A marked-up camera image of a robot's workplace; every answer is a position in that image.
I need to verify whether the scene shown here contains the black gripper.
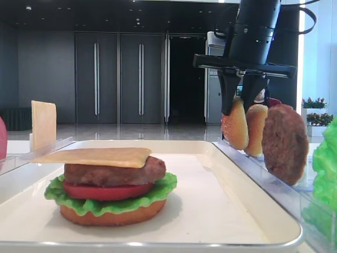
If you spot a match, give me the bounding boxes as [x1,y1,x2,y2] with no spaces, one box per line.
[193,24,296,115]

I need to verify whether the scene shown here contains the sesame top bun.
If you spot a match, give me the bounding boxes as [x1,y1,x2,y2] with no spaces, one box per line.
[221,97,249,150]

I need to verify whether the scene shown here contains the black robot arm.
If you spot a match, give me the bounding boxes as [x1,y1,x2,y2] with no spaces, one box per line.
[193,1,296,115]

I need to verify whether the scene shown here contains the upright brown meat patty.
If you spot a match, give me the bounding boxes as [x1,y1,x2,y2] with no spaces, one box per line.
[262,104,309,186]

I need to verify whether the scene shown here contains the cheese slice on burger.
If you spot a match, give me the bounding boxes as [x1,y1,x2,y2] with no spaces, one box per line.
[31,148,152,169]

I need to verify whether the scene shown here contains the upright green lettuce leaf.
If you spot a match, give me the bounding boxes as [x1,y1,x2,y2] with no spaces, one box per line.
[302,119,336,242]

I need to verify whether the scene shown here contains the meat patty in burger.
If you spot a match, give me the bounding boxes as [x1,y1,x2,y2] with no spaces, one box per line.
[64,156,166,187]

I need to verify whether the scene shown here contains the tomato slice in burger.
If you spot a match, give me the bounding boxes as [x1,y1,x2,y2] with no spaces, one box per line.
[62,182,154,201]

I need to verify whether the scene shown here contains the upright cheese slice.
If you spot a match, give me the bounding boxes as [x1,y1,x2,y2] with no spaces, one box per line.
[31,101,57,151]

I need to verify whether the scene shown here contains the lettuce leaf in burger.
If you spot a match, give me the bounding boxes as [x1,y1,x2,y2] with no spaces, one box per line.
[44,172,177,217]

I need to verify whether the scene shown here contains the upright red tomato slice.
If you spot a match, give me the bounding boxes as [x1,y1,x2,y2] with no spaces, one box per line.
[0,118,8,160]

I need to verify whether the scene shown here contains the person in red shirt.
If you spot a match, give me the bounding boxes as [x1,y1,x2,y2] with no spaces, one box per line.
[253,88,282,108]

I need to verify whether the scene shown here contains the upright bun slice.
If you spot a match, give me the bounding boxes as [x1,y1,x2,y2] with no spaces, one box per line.
[244,104,268,157]

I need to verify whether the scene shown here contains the potted flowers in planter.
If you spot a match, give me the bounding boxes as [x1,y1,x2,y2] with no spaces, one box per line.
[302,98,334,137]

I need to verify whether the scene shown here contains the dark double doors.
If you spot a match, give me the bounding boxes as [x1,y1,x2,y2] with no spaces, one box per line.
[75,33,164,124]

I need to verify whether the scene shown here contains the white rectangular serving tray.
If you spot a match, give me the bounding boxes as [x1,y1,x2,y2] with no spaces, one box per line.
[1,140,303,252]

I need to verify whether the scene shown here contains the clear acrylic right rack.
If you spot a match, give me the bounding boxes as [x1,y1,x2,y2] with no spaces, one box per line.
[214,139,336,252]

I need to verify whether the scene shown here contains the clear acrylic rack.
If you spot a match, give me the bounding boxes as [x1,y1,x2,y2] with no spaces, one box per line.
[214,139,336,252]
[1,137,74,175]

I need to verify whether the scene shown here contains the bottom bun on tray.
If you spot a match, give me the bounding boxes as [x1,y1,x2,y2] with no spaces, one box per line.
[60,200,166,227]

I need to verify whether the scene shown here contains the clear acrylic left rack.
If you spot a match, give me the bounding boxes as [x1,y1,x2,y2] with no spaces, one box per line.
[1,137,74,175]

